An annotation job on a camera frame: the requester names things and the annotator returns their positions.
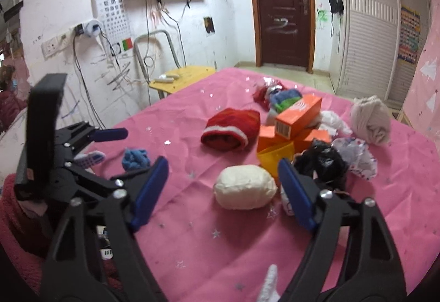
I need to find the blue cloth scrap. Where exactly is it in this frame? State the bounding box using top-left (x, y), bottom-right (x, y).
top-left (122, 149), bottom-right (151, 172)

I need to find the pink tree pattern curtain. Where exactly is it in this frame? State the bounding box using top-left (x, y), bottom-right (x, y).
top-left (403, 0), bottom-right (440, 150)

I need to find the black plastic bag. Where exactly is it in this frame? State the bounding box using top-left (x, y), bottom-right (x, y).
top-left (293, 139), bottom-right (348, 191)

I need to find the dark brown door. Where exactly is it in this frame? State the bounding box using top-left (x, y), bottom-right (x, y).
top-left (252, 0), bottom-right (315, 73)

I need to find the eye chart poster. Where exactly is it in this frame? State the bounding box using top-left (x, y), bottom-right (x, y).
top-left (94, 0), bottom-right (133, 55)

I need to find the red white knit hat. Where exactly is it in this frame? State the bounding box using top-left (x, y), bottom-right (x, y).
top-left (201, 108), bottom-right (260, 151)

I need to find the white printed plastic wrapper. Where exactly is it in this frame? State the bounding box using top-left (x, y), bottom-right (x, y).
top-left (331, 138), bottom-right (377, 181)

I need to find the red snack wrapper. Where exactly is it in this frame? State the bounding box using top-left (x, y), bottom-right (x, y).
top-left (253, 77), bottom-right (286, 111)

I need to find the white gloved hand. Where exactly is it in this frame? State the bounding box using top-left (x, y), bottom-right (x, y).
top-left (257, 264), bottom-right (281, 302)

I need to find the white louvered wardrobe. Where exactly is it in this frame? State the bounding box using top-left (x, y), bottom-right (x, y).
top-left (332, 0), bottom-right (431, 107)

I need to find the blue green sock bundle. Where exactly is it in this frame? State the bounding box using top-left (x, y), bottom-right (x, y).
top-left (269, 89), bottom-right (303, 113)

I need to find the orange cardboard box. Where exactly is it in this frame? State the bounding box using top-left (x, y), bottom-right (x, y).
top-left (274, 95), bottom-right (322, 140)

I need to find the colourful wall chart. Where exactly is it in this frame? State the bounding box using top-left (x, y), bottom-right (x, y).
top-left (397, 6), bottom-right (421, 65)

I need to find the flat orange box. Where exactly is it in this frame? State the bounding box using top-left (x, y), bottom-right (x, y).
top-left (257, 126), bottom-right (332, 153)

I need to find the beige knit hat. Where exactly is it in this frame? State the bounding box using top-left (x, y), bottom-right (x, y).
top-left (350, 96), bottom-right (391, 145)

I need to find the white wall power strip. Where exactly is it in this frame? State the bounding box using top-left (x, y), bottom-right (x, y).
top-left (41, 34), bottom-right (69, 59)

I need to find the pink star bed sheet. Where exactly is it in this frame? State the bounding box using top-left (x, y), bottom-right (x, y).
top-left (94, 69), bottom-right (439, 301)

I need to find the yellow wooden chair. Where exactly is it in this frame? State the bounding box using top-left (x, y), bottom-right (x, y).
top-left (133, 30), bottom-right (216, 99)

